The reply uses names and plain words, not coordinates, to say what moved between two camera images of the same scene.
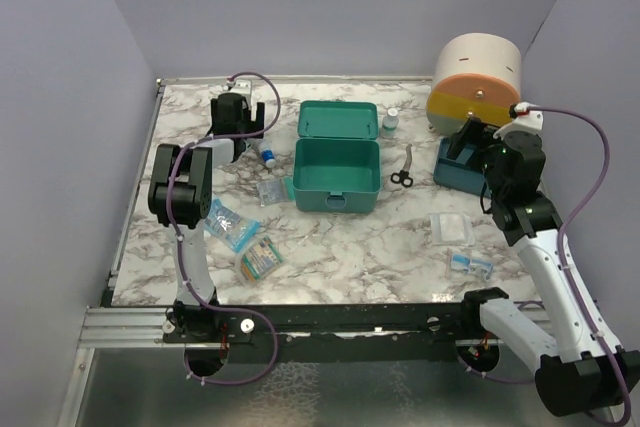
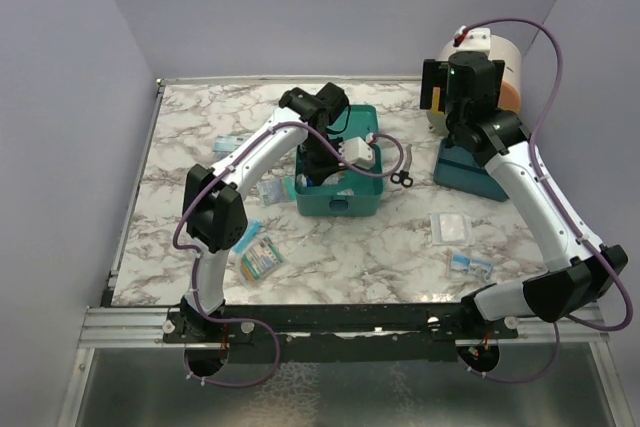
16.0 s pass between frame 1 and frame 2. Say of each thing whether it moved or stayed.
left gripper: moved
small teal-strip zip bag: stayed
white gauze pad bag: stayed
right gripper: moved
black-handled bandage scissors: stayed
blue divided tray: stayed
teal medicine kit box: stayed
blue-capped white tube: moved
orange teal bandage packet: stayed
